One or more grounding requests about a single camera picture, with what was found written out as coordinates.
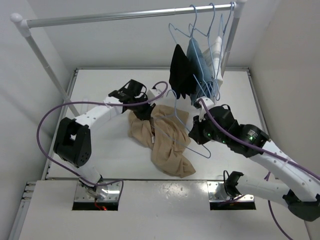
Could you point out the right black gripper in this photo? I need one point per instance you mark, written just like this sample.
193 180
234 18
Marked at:
195 132

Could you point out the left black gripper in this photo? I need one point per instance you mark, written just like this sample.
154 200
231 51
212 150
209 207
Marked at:
146 114

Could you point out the beige t shirt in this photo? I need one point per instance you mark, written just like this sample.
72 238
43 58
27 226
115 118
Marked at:
166 155

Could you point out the light blue wire hanger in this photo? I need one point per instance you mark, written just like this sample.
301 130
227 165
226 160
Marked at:
175 115

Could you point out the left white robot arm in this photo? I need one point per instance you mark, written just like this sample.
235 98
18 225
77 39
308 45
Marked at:
73 142

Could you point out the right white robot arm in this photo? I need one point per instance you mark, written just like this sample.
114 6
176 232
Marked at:
299 190

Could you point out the blue hanging garment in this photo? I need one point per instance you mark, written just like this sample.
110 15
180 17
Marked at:
204 81

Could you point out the black hanging garment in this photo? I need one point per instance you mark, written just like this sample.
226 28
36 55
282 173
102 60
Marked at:
181 79

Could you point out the white hanging garment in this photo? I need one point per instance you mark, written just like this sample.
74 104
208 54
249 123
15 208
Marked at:
213 58

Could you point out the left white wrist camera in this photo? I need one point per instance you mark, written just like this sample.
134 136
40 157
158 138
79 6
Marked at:
154 94

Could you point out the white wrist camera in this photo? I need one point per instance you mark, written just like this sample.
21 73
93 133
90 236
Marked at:
203 104
154 94

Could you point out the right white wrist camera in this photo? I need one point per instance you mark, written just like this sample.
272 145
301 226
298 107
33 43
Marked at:
203 104

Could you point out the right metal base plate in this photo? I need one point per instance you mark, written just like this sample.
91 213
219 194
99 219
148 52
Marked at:
217 193

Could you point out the metal base plate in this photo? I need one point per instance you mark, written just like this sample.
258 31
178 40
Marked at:
108 192
217 193

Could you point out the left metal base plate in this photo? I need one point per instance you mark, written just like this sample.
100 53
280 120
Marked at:
108 192

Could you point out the white clothes rack frame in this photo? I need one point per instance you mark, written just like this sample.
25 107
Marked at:
24 26

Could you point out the blue wire hanger with white cloth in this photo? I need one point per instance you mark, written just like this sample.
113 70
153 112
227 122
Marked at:
225 31

